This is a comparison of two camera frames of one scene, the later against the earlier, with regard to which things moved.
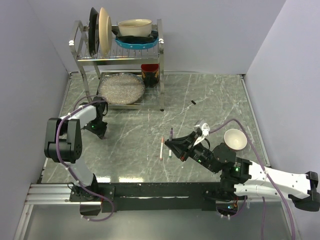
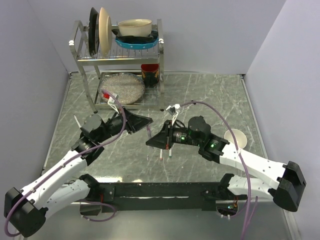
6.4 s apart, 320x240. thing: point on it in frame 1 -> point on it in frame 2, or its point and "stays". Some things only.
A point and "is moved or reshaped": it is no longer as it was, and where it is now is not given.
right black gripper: [183, 142] -> [165, 138]
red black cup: [150, 74] stays
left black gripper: [100, 132] -> [134, 123]
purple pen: [171, 134] is moved or reshaped
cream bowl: [135, 27] stays
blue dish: [153, 35] stays
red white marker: [161, 148] stays
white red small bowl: [235, 139] stays
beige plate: [105, 32] stays
